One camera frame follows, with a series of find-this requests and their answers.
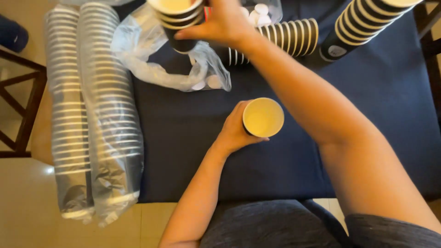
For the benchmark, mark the stack of black cups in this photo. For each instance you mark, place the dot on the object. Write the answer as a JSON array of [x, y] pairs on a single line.
[[177, 20]]

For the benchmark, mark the navy blue tablecloth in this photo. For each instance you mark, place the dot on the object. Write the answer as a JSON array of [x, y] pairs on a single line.
[[193, 144]]

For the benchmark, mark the clear bag of white lids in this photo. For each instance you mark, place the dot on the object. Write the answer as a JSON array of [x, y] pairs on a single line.
[[263, 12]]

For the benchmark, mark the crumpled clear plastic bag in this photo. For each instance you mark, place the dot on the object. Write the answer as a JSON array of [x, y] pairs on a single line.
[[144, 44]]

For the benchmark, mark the person's left hand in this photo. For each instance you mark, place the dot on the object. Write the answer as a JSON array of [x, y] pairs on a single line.
[[232, 131]]

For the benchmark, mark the wide plastic-wrapped cup sleeve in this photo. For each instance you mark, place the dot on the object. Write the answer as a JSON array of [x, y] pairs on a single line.
[[110, 120]]

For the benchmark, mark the person's dark grey clothing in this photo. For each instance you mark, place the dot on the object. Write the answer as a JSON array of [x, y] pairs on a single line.
[[275, 225]]

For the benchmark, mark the dark wooden chair frame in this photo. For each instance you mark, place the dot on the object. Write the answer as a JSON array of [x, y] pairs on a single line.
[[430, 44], [29, 103]]

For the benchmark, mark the short lying stack of cups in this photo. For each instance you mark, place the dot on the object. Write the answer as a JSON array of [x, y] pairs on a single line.
[[293, 36]]

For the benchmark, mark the narrow plastic-wrapped cup sleeve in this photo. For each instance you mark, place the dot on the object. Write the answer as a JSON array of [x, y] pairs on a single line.
[[67, 113]]

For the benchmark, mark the person's right hand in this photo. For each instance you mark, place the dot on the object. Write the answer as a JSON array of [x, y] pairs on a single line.
[[225, 26]]

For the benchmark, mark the single black paper cup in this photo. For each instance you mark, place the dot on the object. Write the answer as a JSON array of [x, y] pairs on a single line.
[[263, 117]]

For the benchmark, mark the long lying stack of cups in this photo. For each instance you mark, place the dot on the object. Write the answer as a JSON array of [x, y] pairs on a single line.
[[361, 24]]

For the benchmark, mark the dark blue shoe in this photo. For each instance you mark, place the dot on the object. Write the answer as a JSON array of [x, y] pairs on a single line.
[[12, 34]]

